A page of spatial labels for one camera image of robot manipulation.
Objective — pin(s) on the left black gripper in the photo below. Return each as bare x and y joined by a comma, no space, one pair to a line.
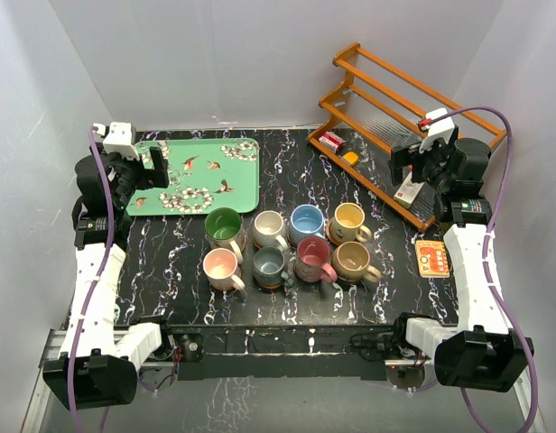
115,159

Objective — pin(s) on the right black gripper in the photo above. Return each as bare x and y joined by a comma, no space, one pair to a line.
412,156

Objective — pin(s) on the cream yellow mug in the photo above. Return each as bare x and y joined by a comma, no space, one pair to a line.
349,215

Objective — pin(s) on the green inside mug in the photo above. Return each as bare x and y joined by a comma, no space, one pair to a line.
224,229

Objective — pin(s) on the gold brown mug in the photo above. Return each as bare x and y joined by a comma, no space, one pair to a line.
352,259

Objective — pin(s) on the light blue mug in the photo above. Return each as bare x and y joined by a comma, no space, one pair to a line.
305,220

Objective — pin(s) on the pink mug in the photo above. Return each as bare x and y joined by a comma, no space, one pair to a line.
222,270

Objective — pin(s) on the maroon tall mug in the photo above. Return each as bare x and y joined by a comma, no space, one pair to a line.
312,260

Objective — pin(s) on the silver white mug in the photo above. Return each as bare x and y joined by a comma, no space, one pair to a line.
269,229

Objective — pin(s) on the dark grey mug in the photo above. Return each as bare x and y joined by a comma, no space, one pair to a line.
269,266

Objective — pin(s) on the light orange wooden coaster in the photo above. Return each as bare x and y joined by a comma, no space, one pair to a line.
268,286

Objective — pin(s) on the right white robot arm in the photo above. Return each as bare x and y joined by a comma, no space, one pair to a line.
483,351

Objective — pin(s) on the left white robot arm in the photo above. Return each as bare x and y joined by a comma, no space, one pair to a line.
93,369

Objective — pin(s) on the white green carton box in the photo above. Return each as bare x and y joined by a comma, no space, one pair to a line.
408,191

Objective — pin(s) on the yellow small block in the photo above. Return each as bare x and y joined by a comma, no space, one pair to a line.
351,158

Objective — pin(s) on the green plastic tray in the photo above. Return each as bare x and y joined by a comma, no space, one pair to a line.
204,174

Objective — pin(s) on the orange wooden shelf rack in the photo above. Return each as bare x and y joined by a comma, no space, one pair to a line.
377,107

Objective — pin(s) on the red white small box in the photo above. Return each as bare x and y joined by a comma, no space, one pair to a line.
332,140

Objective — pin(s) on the orange patterned card box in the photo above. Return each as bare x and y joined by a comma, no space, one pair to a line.
432,259

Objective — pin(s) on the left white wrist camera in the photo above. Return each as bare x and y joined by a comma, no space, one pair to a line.
120,139

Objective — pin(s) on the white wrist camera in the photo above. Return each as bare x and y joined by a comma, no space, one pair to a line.
120,139
441,129

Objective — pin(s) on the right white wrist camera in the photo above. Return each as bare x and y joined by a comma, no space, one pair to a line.
441,129

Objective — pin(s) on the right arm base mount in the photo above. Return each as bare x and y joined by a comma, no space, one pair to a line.
406,365

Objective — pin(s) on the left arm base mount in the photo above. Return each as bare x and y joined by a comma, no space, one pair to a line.
171,360

